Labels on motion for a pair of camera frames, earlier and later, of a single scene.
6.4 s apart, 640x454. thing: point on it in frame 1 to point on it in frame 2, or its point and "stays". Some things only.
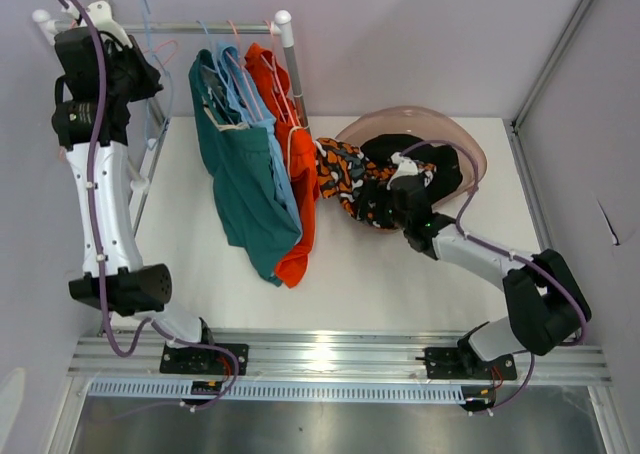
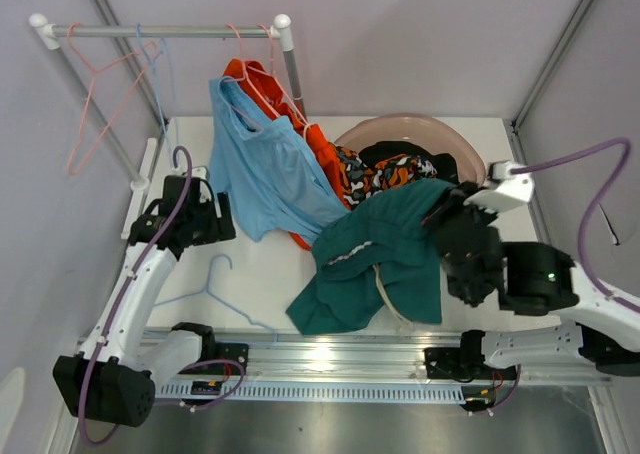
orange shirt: [275, 81] to [255, 79]
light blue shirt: [246, 98] to [273, 176]
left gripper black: [149, 74] to [220, 229]
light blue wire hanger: [223, 73] to [206, 290]
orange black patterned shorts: [343, 171] stays
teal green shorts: [246, 200] to [378, 252]
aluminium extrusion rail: [362, 357] stays
